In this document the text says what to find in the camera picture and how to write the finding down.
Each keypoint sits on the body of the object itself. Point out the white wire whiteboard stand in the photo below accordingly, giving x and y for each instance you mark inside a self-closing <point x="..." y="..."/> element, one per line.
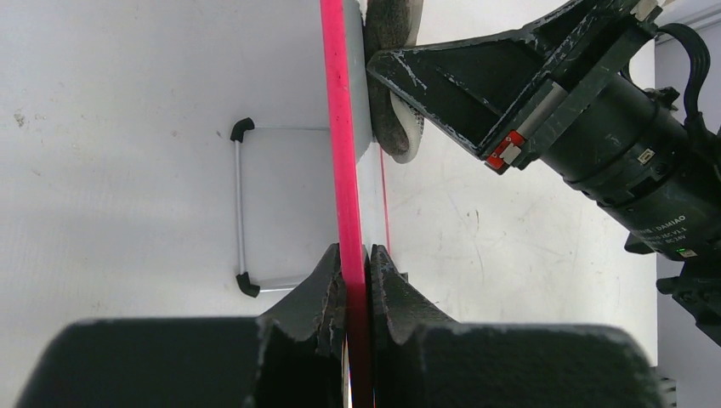
<point x="242" y="276"/>

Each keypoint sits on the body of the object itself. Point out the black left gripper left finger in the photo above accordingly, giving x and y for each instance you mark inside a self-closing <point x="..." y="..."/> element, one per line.
<point x="289" y="356"/>

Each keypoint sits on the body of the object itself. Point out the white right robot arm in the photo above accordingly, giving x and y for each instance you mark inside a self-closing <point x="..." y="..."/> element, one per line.
<point x="646" y="158"/>

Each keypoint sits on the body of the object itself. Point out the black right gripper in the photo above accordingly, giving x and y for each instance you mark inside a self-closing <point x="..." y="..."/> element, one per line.
<point x="508" y="97"/>

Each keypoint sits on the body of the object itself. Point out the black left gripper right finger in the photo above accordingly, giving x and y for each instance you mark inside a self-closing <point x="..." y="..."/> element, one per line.
<point x="424" y="358"/>

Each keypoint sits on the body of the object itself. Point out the pink-framed whiteboard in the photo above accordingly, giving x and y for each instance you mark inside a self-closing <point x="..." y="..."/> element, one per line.
<point x="358" y="181"/>

